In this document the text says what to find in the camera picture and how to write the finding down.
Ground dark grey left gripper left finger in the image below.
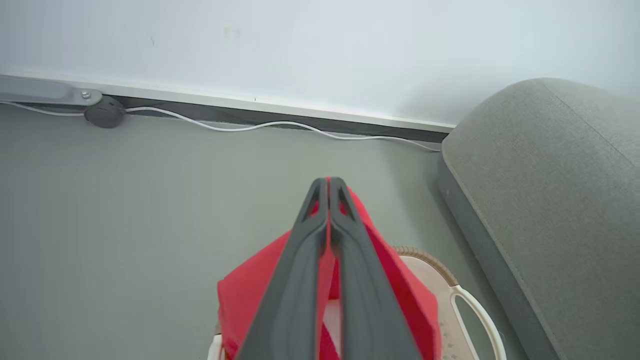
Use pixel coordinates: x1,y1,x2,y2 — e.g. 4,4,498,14
236,177,331,360

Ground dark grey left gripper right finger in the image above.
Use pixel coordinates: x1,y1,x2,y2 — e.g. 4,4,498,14
329,177,424,360

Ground red garment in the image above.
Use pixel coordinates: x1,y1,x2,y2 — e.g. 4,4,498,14
216,186,442,360

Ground cream perforated laundry basket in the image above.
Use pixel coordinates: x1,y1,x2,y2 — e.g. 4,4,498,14
207,246,507,360

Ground dark baseboard strip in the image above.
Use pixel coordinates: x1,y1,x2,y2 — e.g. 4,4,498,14
100,92,456,144

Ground grey fabric sofa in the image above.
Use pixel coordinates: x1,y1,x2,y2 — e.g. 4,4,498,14
437,77,640,360

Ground dark grey round foot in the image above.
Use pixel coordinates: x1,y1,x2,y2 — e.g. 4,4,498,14
83,96,127,129

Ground thin white floor cable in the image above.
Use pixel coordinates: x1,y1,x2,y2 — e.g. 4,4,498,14
0,100,442,153

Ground grey metal bracket with screw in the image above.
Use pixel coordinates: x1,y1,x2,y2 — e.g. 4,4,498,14
0,75,104,107

